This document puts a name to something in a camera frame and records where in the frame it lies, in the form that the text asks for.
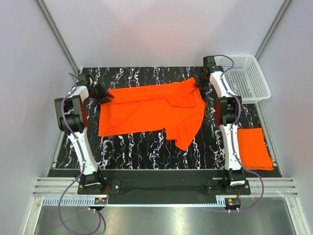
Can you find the folded orange t-shirt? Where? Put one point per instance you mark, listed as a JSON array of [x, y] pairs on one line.
[[253, 150]]

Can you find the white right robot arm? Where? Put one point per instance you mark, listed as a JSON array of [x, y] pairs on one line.
[[227, 115]]

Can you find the white plastic mesh basket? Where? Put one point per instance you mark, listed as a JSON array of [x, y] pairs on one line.
[[245, 77]]

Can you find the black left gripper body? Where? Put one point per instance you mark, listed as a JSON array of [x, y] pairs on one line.
[[98, 91]]

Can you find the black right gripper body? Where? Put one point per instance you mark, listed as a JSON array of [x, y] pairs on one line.
[[203, 81]]

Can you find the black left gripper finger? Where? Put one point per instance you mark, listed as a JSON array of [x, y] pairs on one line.
[[103, 100], [103, 93]]

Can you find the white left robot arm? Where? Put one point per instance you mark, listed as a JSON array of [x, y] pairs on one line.
[[72, 120]]

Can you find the white slotted cable duct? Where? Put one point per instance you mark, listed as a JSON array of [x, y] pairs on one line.
[[75, 201]]

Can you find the orange t-shirt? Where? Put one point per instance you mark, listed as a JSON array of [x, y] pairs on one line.
[[253, 150], [177, 108]]

